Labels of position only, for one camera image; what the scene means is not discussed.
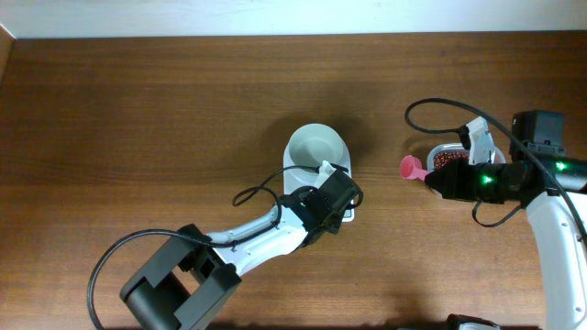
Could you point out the clear container of red beans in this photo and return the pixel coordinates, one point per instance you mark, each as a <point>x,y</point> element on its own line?
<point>443,154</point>

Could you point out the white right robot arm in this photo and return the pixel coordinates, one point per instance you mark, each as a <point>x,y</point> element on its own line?
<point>551,188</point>

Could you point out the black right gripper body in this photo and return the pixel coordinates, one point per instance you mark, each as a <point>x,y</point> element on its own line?
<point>452,179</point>

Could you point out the white digital kitchen scale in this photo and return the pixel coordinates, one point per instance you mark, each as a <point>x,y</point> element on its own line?
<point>296,178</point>

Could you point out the pink plastic measuring scoop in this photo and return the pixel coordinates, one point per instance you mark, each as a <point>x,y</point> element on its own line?
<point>411,169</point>

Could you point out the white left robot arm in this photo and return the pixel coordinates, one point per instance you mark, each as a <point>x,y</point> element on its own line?
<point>184,285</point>

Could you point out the white round bowl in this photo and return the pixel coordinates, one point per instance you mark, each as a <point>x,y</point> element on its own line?
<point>311,144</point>

